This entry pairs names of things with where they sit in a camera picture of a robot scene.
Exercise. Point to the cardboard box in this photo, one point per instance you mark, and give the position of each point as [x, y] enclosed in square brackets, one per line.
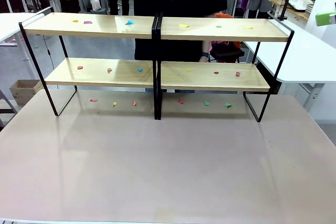
[25, 90]

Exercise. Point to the wooden counter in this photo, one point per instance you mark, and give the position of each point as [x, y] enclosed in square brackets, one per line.
[291, 9]

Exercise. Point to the white plastic bag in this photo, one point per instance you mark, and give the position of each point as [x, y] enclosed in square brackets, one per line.
[95, 1]

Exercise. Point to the white table with metal leg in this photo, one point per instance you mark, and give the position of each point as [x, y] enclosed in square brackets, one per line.
[13, 24]

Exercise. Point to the left wood and black shelf unit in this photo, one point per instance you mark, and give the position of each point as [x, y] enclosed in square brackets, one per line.
[89, 28]

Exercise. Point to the pink paper scrap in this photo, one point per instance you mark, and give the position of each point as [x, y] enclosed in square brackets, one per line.
[238, 74]

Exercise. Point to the orange and black chair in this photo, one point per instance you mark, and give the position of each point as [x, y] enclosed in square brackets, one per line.
[228, 54]

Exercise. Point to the person's left hand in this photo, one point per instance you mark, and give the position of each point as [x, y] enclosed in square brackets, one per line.
[203, 59]

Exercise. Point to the right wood and black shelf unit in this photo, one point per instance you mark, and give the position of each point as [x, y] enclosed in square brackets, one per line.
[223, 32]

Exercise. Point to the black smartwatch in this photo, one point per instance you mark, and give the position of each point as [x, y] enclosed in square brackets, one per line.
[205, 54]

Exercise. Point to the blue paper scrap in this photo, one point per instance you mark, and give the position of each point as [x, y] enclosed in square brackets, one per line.
[129, 22]
[140, 69]

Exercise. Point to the white trays stack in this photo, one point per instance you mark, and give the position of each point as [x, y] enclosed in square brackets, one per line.
[302, 2]

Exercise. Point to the purple paper scrap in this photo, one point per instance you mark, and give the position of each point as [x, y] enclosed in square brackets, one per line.
[87, 22]

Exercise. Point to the large yellow paper scrap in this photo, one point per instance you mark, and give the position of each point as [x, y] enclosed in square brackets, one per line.
[183, 26]

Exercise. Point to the white curved side table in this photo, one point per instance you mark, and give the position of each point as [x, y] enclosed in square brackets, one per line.
[302, 56]

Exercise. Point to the wood and black shelf unit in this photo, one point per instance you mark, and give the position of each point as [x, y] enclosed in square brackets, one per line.
[89, 28]
[223, 32]

